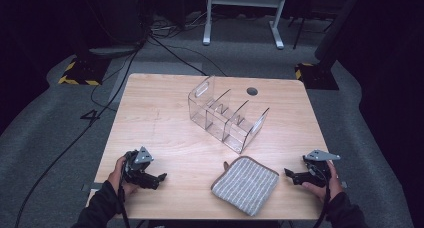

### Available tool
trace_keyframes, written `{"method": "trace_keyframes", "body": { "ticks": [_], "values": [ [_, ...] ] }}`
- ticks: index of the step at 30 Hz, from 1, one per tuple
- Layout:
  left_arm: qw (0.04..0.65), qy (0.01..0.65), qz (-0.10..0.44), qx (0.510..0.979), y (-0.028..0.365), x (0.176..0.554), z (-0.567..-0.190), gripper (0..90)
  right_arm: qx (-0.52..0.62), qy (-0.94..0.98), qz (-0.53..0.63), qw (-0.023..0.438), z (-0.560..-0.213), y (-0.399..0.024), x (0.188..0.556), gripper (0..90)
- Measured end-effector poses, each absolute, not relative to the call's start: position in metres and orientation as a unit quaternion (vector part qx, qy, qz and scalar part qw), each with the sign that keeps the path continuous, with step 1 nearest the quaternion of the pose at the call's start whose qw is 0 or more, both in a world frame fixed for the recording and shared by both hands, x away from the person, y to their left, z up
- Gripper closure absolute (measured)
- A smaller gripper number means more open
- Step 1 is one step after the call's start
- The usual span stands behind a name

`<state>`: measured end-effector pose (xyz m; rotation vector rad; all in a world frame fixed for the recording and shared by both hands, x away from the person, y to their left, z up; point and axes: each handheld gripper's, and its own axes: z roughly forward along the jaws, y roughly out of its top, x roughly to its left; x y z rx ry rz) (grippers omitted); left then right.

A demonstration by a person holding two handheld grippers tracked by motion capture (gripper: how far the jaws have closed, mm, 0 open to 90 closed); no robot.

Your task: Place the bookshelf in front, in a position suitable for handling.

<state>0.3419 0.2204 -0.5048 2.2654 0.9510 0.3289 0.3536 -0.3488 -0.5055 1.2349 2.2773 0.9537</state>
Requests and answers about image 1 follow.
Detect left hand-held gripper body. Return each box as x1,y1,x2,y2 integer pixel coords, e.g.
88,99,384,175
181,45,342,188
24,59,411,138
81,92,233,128
123,146,161,191

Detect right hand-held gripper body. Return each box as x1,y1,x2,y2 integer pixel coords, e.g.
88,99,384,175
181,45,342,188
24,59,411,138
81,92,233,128
294,149,342,189

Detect grey striped cloth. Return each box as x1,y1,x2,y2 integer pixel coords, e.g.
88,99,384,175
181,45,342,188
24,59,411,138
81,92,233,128
210,155,280,217

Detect clear acrylic divided organizer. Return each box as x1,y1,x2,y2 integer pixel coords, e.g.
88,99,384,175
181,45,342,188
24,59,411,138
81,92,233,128
187,75,270,155

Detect person's right hand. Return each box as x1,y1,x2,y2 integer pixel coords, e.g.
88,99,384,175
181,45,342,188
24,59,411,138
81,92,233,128
301,160,344,203

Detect person's left hand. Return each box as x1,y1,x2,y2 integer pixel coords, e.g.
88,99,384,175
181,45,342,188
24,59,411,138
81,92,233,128
107,156,140,198

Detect black yellow striped stand base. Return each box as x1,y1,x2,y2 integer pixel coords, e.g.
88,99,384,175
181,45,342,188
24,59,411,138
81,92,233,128
58,56,111,87
294,62,340,91

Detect grey flat stand foot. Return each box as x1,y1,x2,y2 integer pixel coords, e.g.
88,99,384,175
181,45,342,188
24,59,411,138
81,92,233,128
88,45,141,59

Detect black tripod stand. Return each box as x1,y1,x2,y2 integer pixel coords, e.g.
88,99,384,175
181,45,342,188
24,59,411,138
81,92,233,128
288,16,334,51

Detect dark slanted pole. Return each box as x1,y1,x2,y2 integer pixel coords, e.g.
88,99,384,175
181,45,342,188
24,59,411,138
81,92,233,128
314,0,366,69

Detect dark cabinet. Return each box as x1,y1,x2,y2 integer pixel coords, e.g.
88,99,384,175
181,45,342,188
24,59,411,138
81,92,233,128
79,0,155,49

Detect right hand-held gripper cable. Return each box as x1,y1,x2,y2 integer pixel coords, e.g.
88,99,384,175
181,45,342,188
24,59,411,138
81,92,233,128
311,167,333,228

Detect hand-held gripper cable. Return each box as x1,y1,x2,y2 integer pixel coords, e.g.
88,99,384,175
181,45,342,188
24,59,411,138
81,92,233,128
117,161,132,228
311,167,333,228

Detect left hand-held gripper cable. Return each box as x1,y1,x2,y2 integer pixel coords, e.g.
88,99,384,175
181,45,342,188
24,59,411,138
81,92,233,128
117,161,132,228

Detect long black floor cable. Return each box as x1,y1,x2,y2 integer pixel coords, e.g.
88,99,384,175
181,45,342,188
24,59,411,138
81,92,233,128
13,49,141,228

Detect thick black floor cable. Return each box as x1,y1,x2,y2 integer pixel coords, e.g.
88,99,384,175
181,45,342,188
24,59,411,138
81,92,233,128
148,34,208,77

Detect tangle of floor cables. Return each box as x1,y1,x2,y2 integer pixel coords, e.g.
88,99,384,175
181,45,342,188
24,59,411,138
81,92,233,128
151,10,208,40

